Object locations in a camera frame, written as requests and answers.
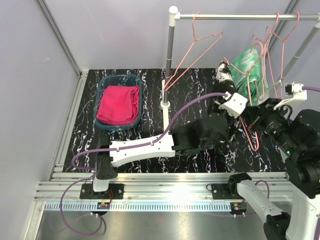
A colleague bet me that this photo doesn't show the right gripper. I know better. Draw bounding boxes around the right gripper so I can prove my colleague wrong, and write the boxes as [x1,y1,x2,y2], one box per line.
[241,97,301,156]

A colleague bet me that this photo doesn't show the black and white trousers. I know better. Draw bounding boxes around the black and white trousers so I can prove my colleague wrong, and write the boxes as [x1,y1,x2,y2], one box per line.
[207,61,237,155]

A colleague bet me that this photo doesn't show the pink trousers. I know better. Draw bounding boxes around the pink trousers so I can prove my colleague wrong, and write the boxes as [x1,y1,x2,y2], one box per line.
[96,85,140,125]

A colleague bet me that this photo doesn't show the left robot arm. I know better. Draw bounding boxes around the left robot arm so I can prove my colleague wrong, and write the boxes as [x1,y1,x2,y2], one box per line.
[90,110,239,199]

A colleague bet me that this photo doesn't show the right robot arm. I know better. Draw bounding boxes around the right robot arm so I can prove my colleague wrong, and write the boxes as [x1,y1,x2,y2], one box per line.
[226,98,320,240]

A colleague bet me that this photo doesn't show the green and white trousers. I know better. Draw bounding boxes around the green and white trousers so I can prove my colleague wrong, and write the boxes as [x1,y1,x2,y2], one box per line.
[229,47,263,106]

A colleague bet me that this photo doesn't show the white garment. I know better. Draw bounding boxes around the white garment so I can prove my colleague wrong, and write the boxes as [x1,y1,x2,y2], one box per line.
[258,32,272,103]

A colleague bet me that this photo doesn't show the metal clothes rack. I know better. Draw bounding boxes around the metal clothes rack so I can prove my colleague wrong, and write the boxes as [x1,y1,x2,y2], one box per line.
[160,6,320,130]

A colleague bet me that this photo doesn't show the teal transparent plastic bin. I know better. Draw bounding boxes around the teal transparent plastic bin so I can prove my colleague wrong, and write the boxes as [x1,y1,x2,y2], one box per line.
[93,74,143,131]

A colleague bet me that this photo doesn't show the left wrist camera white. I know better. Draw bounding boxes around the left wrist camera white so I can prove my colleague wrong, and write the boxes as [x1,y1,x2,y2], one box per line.
[218,92,248,119]

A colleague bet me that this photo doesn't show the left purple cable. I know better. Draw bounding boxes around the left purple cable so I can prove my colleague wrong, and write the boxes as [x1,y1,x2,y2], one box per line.
[59,91,231,236]

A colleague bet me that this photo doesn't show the aluminium mounting rail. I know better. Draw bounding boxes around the aluminium mounting rail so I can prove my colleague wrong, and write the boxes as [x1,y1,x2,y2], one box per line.
[33,171,288,213]

